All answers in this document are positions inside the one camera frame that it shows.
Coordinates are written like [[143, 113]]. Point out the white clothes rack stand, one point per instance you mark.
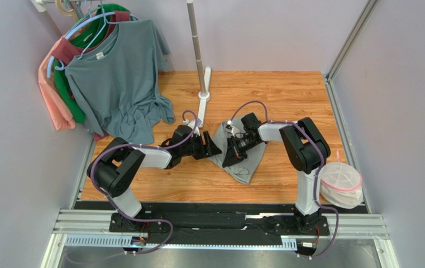
[[204, 73]]

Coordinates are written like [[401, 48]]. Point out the maroon t-shirt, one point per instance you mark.
[[90, 38]]

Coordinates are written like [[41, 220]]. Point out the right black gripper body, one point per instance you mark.
[[232, 148]]

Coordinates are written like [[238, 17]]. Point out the grey-blue t-shirt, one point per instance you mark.
[[116, 84]]

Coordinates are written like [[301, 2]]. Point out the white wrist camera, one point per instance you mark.
[[233, 128], [194, 125]]

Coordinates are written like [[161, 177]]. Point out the green t-shirt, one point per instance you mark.
[[61, 81]]

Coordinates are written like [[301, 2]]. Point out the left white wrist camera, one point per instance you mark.
[[194, 125]]

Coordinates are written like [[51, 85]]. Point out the pink t-shirt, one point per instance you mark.
[[60, 114]]

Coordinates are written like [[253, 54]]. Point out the aluminium frame post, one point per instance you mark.
[[358, 27]]

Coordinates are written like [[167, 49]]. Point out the grey cloth napkin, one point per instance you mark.
[[244, 170]]

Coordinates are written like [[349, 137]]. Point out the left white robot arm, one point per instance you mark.
[[113, 171]]

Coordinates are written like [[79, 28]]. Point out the white mesh laundry basket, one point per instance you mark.
[[341, 184]]

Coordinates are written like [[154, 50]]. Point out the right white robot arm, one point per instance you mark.
[[307, 151]]

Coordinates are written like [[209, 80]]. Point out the light blue hanger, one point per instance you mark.
[[78, 28]]

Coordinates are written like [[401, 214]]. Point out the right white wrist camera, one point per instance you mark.
[[233, 128]]

